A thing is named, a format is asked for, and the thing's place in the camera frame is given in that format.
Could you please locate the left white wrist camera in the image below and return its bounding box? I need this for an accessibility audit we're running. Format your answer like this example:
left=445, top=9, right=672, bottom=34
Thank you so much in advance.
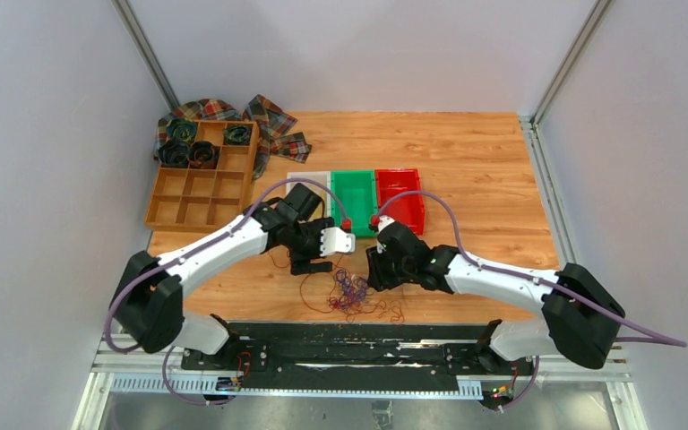
left=319, top=227, right=356, bottom=258

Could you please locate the wooden compartment tray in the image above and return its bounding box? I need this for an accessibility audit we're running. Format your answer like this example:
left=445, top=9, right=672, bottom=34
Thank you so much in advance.
left=144, top=120, right=260, bottom=233

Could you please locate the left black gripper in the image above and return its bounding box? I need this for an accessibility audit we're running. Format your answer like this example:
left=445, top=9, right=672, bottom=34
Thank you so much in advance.
left=288, top=218, right=335, bottom=275

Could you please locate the rolled dark tie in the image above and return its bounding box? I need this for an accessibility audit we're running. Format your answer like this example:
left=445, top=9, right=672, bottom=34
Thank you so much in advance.
left=223, top=124, right=253, bottom=146
left=188, top=141, right=219, bottom=169
left=156, top=139, right=190, bottom=168
left=166, top=118, right=198, bottom=143

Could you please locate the red cable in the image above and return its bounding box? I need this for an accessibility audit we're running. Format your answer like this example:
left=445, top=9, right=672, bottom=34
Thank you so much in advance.
left=263, top=249, right=408, bottom=326

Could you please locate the plaid cloth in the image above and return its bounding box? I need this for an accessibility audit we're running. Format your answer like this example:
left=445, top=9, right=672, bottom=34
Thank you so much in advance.
left=153, top=94, right=313, bottom=163

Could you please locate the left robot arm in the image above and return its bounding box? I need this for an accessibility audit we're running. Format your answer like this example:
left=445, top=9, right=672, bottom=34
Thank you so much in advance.
left=104, top=178, right=356, bottom=370

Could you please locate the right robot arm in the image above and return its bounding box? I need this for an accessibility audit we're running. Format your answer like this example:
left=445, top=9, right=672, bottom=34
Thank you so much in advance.
left=365, top=221, right=625, bottom=374

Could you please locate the green plastic bin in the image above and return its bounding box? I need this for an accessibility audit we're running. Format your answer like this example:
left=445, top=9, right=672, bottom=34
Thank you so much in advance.
left=331, top=170, right=378, bottom=238

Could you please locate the red plastic bin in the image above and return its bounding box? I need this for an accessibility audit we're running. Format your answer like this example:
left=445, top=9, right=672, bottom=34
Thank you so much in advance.
left=374, top=168, right=426, bottom=237

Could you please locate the white plastic bin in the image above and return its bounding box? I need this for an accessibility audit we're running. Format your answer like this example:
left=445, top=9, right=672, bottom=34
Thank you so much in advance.
left=286, top=171, right=331, bottom=206

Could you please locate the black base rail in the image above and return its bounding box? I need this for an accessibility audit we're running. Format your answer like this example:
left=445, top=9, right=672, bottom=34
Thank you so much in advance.
left=177, top=320, right=572, bottom=393

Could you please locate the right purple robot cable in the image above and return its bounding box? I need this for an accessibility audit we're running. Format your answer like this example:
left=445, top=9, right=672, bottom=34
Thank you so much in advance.
left=370, top=189, right=688, bottom=412

